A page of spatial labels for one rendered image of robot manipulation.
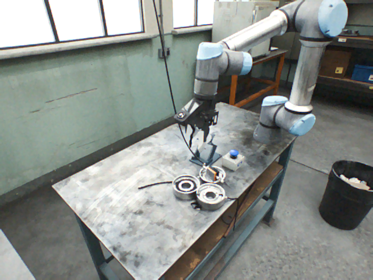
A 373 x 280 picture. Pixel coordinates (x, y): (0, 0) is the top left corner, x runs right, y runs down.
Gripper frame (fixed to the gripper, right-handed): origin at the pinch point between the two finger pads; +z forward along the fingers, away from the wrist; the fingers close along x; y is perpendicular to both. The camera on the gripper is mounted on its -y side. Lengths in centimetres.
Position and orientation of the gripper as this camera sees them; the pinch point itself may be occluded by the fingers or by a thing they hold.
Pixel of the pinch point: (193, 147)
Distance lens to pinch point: 84.4
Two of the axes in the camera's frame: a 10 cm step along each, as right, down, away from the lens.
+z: -1.0, 8.9, 4.5
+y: 6.7, -2.8, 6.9
